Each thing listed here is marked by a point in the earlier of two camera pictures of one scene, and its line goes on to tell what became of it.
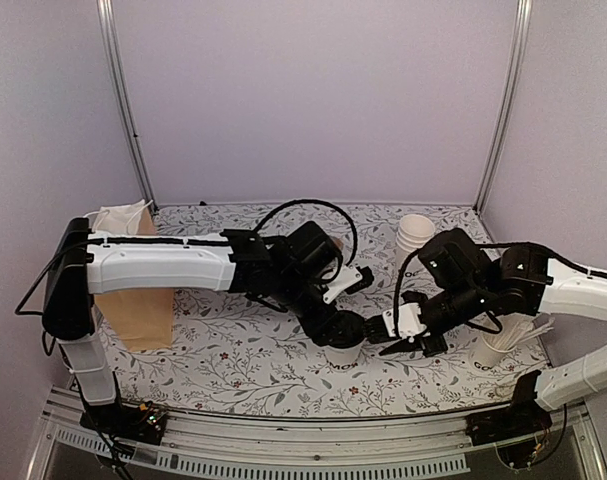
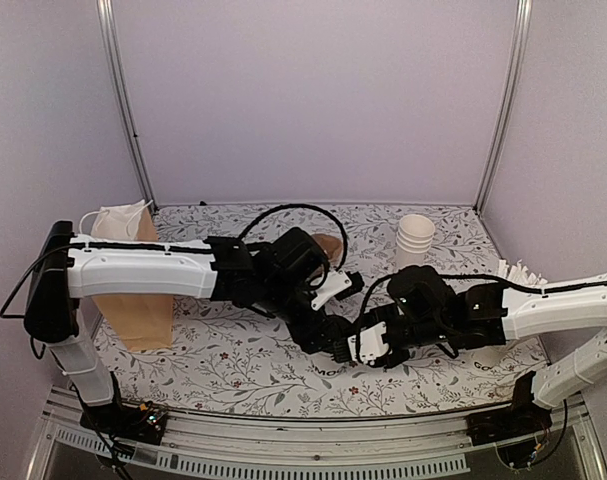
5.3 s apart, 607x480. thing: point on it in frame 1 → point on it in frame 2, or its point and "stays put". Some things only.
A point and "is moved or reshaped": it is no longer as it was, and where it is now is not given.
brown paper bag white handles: x=141 y=320 stays put
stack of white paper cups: x=413 y=231 stays put
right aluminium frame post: x=524 y=16 stays put
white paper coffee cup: x=341 y=359 is moved or reshaped
